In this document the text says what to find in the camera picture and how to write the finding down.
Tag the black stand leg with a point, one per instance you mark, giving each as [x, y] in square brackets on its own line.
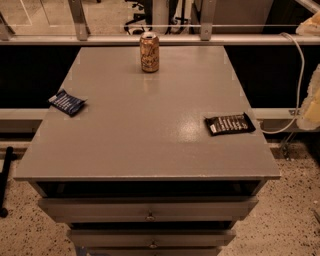
[9, 156]

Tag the grey drawer cabinet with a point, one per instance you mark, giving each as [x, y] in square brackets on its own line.
[143, 135]

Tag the black rxbar chocolate wrapper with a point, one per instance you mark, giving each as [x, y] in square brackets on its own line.
[230, 124]

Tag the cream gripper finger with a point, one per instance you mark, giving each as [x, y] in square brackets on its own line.
[311, 26]
[309, 118]

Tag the top grey drawer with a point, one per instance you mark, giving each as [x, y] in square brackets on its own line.
[90, 210]

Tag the grey drawer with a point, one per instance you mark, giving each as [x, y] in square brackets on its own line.
[90, 210]
[151, 239]

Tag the black office chair base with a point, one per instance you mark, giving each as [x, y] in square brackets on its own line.
[138, 21]

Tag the orange soda can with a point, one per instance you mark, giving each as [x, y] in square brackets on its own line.
[149, 52]

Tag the metal railing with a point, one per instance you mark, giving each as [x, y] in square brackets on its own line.
[198, 22]

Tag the blue snack bar wrapper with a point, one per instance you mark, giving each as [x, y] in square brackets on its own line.
[66, 103]

